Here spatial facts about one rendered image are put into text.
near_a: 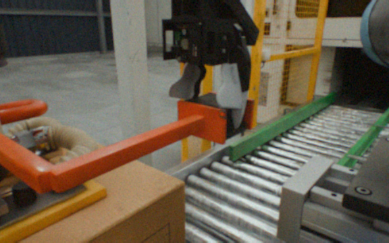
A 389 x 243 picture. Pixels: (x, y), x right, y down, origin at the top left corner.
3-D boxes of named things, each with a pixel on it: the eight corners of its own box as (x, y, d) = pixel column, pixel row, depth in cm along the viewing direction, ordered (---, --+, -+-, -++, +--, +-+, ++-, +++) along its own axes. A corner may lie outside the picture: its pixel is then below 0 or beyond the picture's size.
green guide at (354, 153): (393, 110, 234) (396, 99, 231) (409, 113, 228) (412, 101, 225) (321, 193, 120) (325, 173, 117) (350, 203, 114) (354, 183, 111)
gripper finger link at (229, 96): (215, 138, 39) (197, 69, 38) (239, 126, 43) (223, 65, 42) (235, 135, 37) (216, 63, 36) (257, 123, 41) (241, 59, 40)
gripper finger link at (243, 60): (223, 97, 42) (207, 36, 41) (229, 95, 43) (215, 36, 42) (251, 90, 38) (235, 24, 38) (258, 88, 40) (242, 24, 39)
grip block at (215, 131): (209, 118, 52) (209, 90, 50) (252, 129, 47) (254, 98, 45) (177, 131, 46) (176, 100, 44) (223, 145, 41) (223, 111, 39)
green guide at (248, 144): (322, 99, 267) (324, 90, 264) (335, 101, 261) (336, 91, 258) (215, 156, 153) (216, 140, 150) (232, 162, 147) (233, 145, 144)
